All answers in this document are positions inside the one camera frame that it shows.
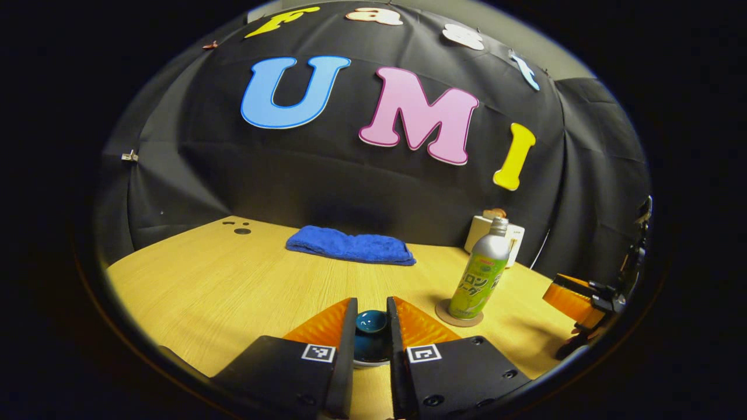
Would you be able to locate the blue folded towel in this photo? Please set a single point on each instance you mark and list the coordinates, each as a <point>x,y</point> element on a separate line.
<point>350,246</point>

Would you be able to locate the red cloth clip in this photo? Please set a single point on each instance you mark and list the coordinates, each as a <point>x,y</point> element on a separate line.
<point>210,45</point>

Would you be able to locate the black backdrop cloth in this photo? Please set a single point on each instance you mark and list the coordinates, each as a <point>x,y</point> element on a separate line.
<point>327,175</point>

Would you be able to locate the white toaster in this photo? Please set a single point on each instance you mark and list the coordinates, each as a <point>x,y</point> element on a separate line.
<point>475,233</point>

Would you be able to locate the metal cloth clip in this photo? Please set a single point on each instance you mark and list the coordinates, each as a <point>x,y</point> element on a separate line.
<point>129,156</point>

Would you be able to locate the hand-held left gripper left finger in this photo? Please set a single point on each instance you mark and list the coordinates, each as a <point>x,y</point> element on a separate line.
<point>348,373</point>

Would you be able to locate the brown bread slice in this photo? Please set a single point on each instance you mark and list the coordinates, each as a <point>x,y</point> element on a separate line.
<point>493,213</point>

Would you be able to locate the round brown coaster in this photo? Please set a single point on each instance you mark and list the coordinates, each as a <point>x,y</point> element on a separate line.
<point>442,315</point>

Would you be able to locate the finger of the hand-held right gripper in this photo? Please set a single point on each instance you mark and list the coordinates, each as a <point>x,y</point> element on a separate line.
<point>569,303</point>
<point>572,280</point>

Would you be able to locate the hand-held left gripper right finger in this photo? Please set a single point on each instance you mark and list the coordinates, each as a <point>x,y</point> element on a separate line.
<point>398,373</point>

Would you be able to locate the silver green label water bottle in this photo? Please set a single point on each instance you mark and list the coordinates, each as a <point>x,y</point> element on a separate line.
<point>481,274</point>

